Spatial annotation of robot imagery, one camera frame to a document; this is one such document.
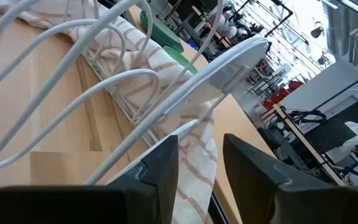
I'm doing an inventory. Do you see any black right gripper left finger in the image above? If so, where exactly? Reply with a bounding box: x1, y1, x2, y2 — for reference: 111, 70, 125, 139
0, 134, 180, 224

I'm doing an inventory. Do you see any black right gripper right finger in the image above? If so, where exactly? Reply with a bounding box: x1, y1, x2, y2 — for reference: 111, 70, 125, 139
223, 133, 358, 224

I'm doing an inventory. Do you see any large white plate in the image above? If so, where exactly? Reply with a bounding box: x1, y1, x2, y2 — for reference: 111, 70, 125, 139
84, 35, 270, 187

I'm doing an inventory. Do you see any white pink striped cloth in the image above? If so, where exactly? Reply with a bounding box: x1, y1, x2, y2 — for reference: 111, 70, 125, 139
0, 0, 219, 224

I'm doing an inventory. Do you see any background wooden table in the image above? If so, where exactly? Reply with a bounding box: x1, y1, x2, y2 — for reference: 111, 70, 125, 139
272, 104, 347, 187

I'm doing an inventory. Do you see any person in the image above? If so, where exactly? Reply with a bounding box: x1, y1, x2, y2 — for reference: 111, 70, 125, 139
337, 117, 358, 156

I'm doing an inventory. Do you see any dark green plate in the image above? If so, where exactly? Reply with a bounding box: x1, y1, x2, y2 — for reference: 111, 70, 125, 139
140, 9, 185, 54

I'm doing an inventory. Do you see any white wire dish rack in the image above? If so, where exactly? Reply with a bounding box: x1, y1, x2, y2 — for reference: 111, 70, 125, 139
0, 0, 229, 187

